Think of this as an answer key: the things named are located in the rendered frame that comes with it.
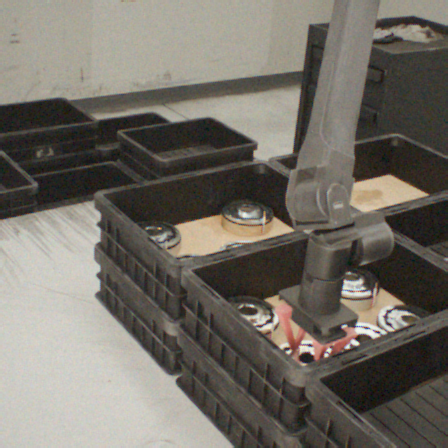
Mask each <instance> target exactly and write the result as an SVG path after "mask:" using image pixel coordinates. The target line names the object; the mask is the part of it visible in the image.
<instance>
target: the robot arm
mask: <svg viewBox="0 0 448 448"><path fill-rule="evenodd" d="M380 2H381V0H334V5H333V10H332V15H331V20H330V25H329V29H328V34H327V39H326V44H325V48H324V53H323V58H322V63H321V68H320V73H319V78H318V83H317V88H316V93H315V97H314V102H313V111H312V116H311V121H310V125H309V129H308V133H307V136H306V139H305V142H304V145H303V146H302V147H301V150H300V153H299V157H298V162H297V167H296V169H294V170H291V174H290V179H289V184H288V189H287V194H286V206H287V209H288V211H289V216H290V219H291V218H292V222H293V227H294V231H302V230H314V231H312V232H311V233H310V237H309V243H308V248H307V254H306V259H305V265H304V271H303V277H302V283H301V284H300V285H297V286H294V287H291V288H287V289H284V290H281V291H279V297H278V301H282V300H283V301H284V302H285V304H282V305H280V306H277V307H276V308H275V313H276V315H277V317H278V319H279V322H280V324H281V326H282V328H283V331H284V333H285V335H286V338H287V341H288V344H289V347H290V350H291V351H292V352H293V351H296V350H298V349H300V347H301V344H302V342H303V340H304V338H305V336H306V333H308V334H309V335H310V336H312V337H313V341H312V342H313V355H314V360H318V359H320V358H323V357H325V353H326V351H327V350H328V349H329V347H330V346H332V345H333V344H334V346H333V348H332V350H331V352H330V353H329V355H328V356H330V355H333V354H336V353H338V352H341V351H343V350H344V349H345V348H346V347H347V346H348V345H349V344H350V343H351V342H352V341H353V340H354V339H355V338H356V337H357V331H356V330H355V329H353V328H352V327H353V326H356V325H357V324H358V320H359V314H358V313H356V312H355V311H353V310H352V309H351V308H349V307H348V306H345V305H344V304H343V303H341V302H340V301H341V296H342V291H343V286H344V281H345V276H346V271H347V266H351V267H357V266H360V265H363V264H366V263H368V262H371V261H375V260H378V259H381V258H384V257H387V256H388V255H390V253H392V251H393V248H394V237H393V233H392V231H391V229H390V227H389V226H388V225H387V224H386V223H385V220H384V215H383V213H382V212H381V211H375V210H373V211H370V212H361V211H360V212H359V213H353V214H351V209H350V203H351V199H352V193H353V188H354V183H355V178H353V177H352V174H353V169H354V163H355V155H354V146H355V136H356V129H357V123H358V118H359V113H360V107H361V102H362V98H363V87H364V82H365V77H366V71H367V66H368V61H369V56H370V51H371V46H372V41H373V36H374V30H375V25H376V20H377V14H378V9H379V6H380ZM290 320H292V321H293V322H295V323H296V324H297V325H298V326H300V328H299V331H298V334H297V337H296V340H295V338H294V334H293V330H292V327H291V323H290ZM345 325H346V326H345ZM342 326H345V327H342ZM341 327H342V328H341Z"/></svg>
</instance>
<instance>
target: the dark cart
mask: <svg viewBox="0 0 448 448"><path fill-rule="evenodd" d="M401 24H404V25H405V26H406V27H407V26H408V25H419V26H420V27H421V28H422V29H423V28H426V27H427V26H428V27H429V28H430V29H431V30H432V31H433V32H436V33H438V34H439V35H441V36H442V37H443V38H444V39H441V40H436V41H429V44H428V43H420V42H412V41H405V40H403V41H399V40H392V41H393V42H392V43H372V46H371V51H370V56H369V61H368V66H367V71H366V77H365V82H364V87H363V98H362V102H361V107H360V113H359V118H358V123H357V129H356V136H355V141H360V140H365V139H369V138H374V137H379V136H385V135H390V134H399V135H402V136H405V137H407V138H409V139H411V140H412V141H415V142H417V143H419V144H421V145H423V146H426V147H428V148H430V149H432V150H434V151H439V152H441V153H443V154H445V155H448V25H445V24H442V23H439V22H435V21H432V20H428V19H425V18H422V17H418V16H415V15H408V16H397V17H386V18H377V20H376V25H375V30H376V29H377V28H380V29H381V31H384V30H386V29H389V28H391V29H392V28H393V27H394V26H396V27H398V26H399V25H401ZM329 25H330V22H328V23H316V24H309V31H308V40H307V47H306V54H305V62H304V70H303V77H302V85H301V92H300V99H299V107H298V114H297V122H296V130H295V137H294V145H293V152H292V153H294V152H300V150H301V147H302V146H303V145H304V142H305V139H306V136H307V133H308V129H309V125H310V121H311V116H312V111H313V102H314V97H315V93H316V88H317V83H318V78H319V73H320V68H321V63H322V58H323V53H324V48H325V44H326V39H327V34H328V29H329Z"/></svg>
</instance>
